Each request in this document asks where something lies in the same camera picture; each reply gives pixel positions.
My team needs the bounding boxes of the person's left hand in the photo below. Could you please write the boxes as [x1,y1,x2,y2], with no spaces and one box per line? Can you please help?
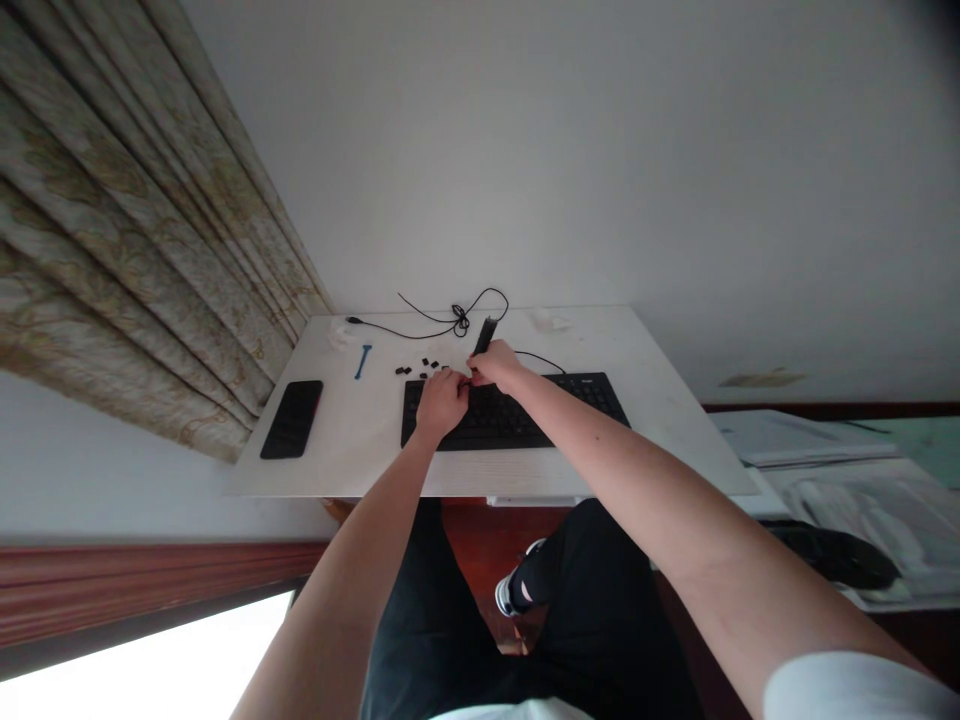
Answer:
[413,366,473,443]

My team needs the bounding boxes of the person's right hand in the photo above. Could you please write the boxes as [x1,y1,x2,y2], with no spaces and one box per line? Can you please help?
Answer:
[465,339,529,394]

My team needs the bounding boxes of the black computer keyboard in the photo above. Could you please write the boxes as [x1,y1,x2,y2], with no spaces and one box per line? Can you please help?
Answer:
[400,371,634,454]

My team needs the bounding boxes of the black smartphone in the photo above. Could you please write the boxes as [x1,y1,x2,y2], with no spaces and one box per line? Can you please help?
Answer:
[259,379,325,461]

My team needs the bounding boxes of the person's legs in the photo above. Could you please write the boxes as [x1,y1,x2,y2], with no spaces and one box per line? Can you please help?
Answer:
[359,497,708,720]

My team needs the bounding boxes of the person's body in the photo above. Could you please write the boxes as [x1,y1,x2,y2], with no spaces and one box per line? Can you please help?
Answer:
[425,696,595,720]

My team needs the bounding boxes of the patterned beige curtain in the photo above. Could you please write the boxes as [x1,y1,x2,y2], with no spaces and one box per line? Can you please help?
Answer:
[0,0,336,463]

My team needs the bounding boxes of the pile of white sheets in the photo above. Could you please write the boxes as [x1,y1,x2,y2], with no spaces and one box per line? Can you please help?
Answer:
[708,408,960,614]

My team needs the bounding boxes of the black rounded object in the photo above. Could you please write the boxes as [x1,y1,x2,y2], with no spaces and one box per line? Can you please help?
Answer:
[763,519,903,592]

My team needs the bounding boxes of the black keyboard cable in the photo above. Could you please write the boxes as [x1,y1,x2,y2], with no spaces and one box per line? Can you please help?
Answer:
[345,287,569,376]

